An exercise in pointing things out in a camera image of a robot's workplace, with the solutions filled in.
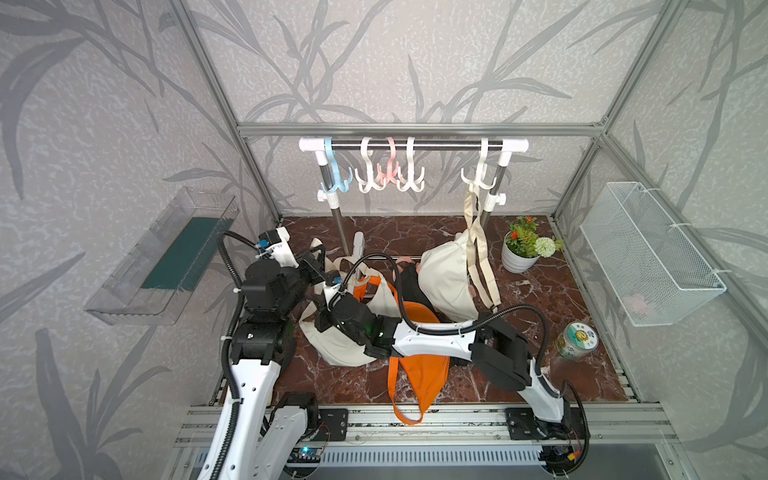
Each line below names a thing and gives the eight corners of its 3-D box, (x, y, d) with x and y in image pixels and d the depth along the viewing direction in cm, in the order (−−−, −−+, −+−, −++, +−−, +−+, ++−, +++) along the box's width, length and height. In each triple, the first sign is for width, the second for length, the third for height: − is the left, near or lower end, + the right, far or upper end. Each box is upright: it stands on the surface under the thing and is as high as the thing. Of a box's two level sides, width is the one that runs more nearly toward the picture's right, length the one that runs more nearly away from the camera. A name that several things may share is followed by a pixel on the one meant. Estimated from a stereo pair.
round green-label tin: (559, 359, 87) (572, 348, 80) (551, 335, 91) (563, 322, 84) (587, 359, 87) (603, 348, 80) (577, 335, 91) (592, 322, 84)
